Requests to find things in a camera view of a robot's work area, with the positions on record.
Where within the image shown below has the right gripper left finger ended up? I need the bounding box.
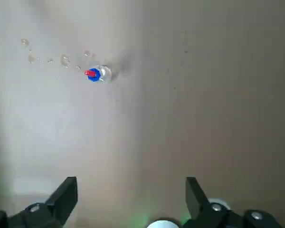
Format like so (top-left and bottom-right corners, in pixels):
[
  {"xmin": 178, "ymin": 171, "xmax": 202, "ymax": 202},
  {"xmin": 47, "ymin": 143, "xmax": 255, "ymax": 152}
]
[{"xmin": 0, "ymin": 176, "xmax": 78, "ymax": 228}]

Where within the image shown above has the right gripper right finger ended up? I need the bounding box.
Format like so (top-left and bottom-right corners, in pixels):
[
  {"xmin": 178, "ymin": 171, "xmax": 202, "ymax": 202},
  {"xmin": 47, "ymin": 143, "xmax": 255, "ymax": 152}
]
[{"xmin": 180, "ymin": 176, "xmax": 285, "ymax": 228}]

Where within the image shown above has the clear blue-capped dropper bottle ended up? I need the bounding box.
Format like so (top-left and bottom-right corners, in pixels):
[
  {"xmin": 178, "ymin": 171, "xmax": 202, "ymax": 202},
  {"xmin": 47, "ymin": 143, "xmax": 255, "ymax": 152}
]
[{"xmin": 85, "ymin": 65, "xmax": 113, "ymax": 84}]

